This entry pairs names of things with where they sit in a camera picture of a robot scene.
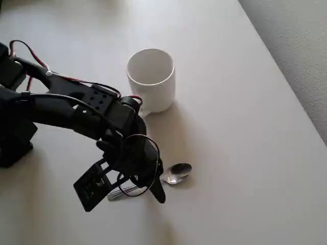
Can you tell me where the black cable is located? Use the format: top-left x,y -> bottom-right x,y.
20,92 -> 163,198

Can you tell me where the white ceramic mug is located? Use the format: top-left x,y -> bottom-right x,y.
126,48 -> 176,119

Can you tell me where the metal spoon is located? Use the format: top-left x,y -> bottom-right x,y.
107,163 -> 193,202

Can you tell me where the red servo wire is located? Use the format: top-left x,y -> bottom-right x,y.
8,40 -> 143,103

